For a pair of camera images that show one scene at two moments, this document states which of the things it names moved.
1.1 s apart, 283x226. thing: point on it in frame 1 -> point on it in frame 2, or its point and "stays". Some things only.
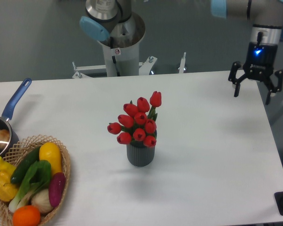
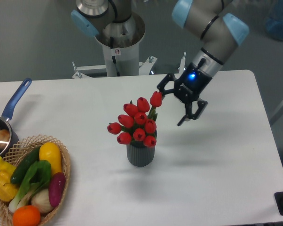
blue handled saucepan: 3,135 stays
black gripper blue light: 260,64 -> 189,87
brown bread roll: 0,135 stays
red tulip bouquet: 138,122 stays
